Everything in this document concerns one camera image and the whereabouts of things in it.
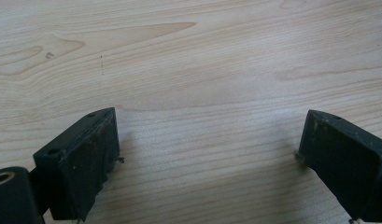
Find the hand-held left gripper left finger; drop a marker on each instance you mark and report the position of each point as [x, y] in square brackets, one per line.
[79, 161]

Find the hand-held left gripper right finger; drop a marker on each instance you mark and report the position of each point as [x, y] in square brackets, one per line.
[347, 168]

